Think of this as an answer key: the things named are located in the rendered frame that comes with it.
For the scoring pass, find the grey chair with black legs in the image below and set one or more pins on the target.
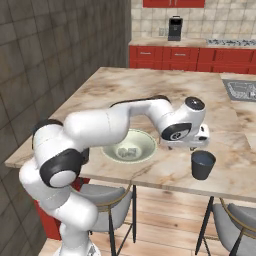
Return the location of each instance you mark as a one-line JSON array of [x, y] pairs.
[[238, 223], [110, 200]]

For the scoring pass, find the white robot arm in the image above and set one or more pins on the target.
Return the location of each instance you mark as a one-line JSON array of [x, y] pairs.
[[100, 123]]

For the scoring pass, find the red wall cupboard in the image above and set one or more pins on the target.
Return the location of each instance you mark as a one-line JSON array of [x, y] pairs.
[[173, 3]]

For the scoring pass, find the black coffee machine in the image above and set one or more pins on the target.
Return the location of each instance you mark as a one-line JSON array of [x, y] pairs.
[[175, 28]]

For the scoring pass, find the red base cupboard run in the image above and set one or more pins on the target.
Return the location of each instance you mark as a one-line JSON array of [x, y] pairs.
[[186, 58]]

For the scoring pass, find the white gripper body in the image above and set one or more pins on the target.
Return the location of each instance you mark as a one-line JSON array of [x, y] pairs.
[[186, 143]]

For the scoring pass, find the grey sink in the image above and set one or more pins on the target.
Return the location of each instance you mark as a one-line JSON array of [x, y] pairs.
[[241, 90]]

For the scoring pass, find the dark speckled hob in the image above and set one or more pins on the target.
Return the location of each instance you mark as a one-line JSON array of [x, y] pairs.
[[231, 42]]

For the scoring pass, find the pale green ice bowl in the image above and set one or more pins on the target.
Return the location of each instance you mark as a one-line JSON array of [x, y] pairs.
[[145, 148]]

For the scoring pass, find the clear ice cube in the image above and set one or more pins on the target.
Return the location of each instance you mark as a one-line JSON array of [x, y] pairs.
[[133, 151], [122, 152]]

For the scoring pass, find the dark grey glass of water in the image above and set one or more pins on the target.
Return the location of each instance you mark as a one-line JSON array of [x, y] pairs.
[[86, 156], [202, 166]]

